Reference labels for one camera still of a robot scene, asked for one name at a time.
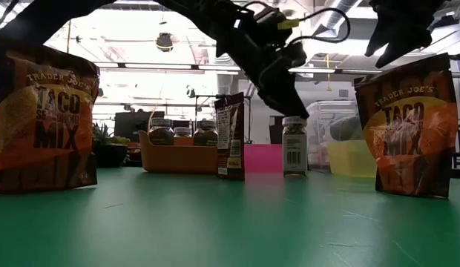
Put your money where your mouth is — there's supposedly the smooth silver ventilation duct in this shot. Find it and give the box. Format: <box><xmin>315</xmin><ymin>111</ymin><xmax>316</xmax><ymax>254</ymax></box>
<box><xmin>303</xmin><ymin>0</ymin><xmax>372</xmax><ymax>70</ymax></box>

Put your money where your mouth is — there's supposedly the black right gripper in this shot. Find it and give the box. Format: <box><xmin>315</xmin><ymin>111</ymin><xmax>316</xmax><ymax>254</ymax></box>
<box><xmin>364</xmin><ymin>0</ymin><xmax>444</xmax><ymax>70</ymax></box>

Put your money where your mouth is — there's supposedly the taco seasoning mix pouch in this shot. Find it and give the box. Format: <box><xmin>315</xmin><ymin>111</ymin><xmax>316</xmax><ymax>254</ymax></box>
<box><xmin>0</xmin><ymin>39</ymin><xmax>101</xmax><ymax>196</ymax></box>
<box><xmin>354</xmin><ymin>53</ymin><xmax>460</xmax><ymax>200</ymax></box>

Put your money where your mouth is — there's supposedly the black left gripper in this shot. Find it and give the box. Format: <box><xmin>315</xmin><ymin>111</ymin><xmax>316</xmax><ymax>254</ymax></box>
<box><xmin>214</xmin><ymin>22</ymin><xmax>311</xmax><ymax>119</ymax></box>

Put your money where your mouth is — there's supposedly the small white-lidded spice jar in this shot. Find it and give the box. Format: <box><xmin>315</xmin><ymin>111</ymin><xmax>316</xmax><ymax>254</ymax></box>
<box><xmin>173</xmin><ymin>126</ymin><xmax>194</xmax><ymax>147</ymax></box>

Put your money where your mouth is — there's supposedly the black monitor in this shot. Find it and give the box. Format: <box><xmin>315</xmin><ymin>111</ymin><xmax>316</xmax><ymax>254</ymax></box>
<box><xmin>114</xmin><ymin>111</ymin><xmax>166</xmax><ymax>144</ymax></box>

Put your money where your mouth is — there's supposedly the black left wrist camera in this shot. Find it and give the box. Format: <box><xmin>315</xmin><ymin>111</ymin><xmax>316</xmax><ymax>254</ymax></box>
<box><xmin>254</xmin><ymin>6</ymin><xmax>292</xmax><ymax>40</ymax></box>

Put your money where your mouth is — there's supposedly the bagel seasoning jar white label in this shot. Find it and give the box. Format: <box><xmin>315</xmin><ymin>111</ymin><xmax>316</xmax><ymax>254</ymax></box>
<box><xmin>148</xmin><ymin>118</ymin><xmax>176</xmax><ymax>147</ymax></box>

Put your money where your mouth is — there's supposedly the orange plastic bin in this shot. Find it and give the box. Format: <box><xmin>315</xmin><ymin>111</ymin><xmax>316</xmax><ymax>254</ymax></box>
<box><xmin>138</xmin><ymin>129</ymin><xmax>219</xmax><ymax>175</ymax></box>

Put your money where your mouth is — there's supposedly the spice jar with barcode label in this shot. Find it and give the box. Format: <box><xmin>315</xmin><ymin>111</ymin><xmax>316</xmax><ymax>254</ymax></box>
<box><xmin>281</xmin><ymin>116</ymin><xmax>309</xmax><ymax>177</ymax></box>

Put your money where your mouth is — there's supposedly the pink plastic bin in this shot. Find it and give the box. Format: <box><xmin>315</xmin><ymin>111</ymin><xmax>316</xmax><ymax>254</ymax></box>
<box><xmin>243</xmin><ymin>143</ymin><xmax>284</xmax><ymax>174</ymax></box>

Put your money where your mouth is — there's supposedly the dark green spice jar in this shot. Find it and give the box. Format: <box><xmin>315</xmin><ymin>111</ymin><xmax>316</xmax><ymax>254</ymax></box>
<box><xmin>192</xmin><ymin>119</ymin><xmax>219</xmax><ymax>147</ymax></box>

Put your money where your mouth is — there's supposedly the yellow cable tag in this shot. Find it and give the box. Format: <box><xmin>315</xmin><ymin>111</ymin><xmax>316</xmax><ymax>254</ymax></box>
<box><xmin>277</xmin><ymin>18</ymin><xmax>300</xmax><ymax>31</ymax></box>

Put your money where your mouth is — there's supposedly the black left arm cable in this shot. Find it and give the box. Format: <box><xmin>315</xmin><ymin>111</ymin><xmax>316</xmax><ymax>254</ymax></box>
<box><xmin>287</xmin><ymin>6</ymin><xmax>352</xmax><ymax>47</ymax></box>

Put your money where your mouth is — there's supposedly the silver ribbed ventilation duct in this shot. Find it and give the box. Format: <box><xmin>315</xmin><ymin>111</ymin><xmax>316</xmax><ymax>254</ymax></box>
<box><xmin>211</xmin><ymin>53</ymin><xmax>241</xmax><ymax>96</ymax></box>

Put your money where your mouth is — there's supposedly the yellow hanging pendant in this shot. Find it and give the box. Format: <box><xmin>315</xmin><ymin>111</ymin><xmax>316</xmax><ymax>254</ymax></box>
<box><xmin>325</xmin><ymin>53</ymin><xmax>333</xmax><ymax>93</ymax></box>

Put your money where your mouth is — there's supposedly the narrow dark snack pouch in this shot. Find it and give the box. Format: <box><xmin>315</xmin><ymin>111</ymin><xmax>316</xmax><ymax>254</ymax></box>
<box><xmin>214</xmin><ymin>92</ymin><xmax>246</xmax><ymax>182</ymax></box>

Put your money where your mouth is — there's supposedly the overhead light bar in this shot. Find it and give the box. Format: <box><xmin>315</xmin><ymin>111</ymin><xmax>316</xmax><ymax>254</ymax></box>
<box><xmin>92</xmin><ymin>62</ymin><xmax>460</xmax><ymax>79</ymax></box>

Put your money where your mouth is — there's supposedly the yellow plastic bin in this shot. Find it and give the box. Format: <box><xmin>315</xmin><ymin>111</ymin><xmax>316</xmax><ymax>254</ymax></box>
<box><xmin>326</xmin><ymin>139</ymin><xmax>378</xmax><ymax>178</ymax></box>

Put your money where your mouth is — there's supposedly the clear plastic storage container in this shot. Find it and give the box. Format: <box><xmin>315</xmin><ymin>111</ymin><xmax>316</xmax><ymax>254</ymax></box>
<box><xmin>306</xmin><ymin>99</ymin><xmax>361</xmax><ymax>172</ymax></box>

